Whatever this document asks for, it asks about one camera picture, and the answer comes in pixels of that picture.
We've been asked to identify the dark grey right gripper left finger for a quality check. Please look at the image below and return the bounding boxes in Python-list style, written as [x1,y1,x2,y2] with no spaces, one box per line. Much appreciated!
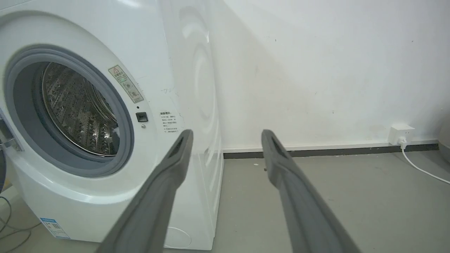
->
[96,129,194,253]

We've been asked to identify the white wall power socket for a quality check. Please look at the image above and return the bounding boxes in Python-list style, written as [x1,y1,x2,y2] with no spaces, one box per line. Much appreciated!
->
[388,123,415,146]

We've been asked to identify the thin grey floor cable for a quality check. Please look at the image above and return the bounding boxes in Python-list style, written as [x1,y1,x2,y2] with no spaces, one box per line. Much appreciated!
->
[0,196,42,253]

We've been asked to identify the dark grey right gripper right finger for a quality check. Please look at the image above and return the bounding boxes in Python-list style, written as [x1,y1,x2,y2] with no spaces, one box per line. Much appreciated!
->
[261,129,361,253]

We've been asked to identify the washing machine door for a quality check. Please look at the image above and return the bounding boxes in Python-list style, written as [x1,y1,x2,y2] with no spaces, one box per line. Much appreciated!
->
[0,109,24,193]

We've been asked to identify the white power cable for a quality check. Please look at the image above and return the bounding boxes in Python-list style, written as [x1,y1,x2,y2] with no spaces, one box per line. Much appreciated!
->
[398,137,450,185]

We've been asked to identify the white front-load washing machine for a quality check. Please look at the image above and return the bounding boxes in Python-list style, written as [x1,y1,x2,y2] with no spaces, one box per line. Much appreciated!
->
[0,0,224,251]

